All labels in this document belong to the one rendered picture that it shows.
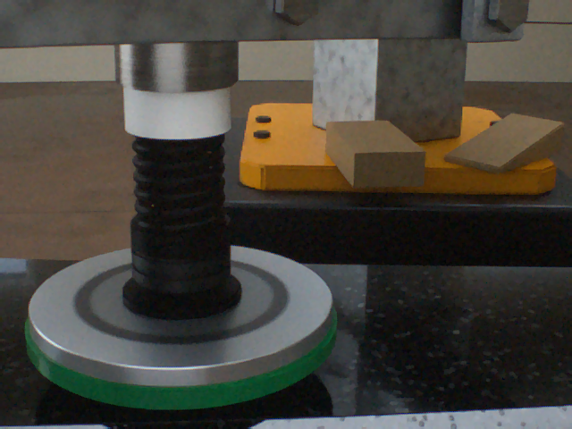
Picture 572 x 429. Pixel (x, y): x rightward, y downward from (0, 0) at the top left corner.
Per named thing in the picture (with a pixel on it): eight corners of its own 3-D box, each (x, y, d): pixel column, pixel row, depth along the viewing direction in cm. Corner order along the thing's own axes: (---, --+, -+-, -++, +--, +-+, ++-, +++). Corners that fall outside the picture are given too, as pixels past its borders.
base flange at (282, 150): (250, 121, 172) (250, 98, 170) (487, 126, 172) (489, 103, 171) (239, 190, 125) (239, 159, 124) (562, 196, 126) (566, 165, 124)
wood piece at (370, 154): (324, 151, 132) (325, 121, 131) (386, 151, 133) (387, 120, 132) (352, 188, 113) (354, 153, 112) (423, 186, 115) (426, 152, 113)
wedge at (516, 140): (508, 141, 142) (510, 113, 140) (561, 152, 135) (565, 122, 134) (442, 161, 128) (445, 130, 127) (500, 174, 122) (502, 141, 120)
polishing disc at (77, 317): (162, 427, 45) (161, 407, 45) (-27, 309, 59) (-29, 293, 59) (392, 310, 60) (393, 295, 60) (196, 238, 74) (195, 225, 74)
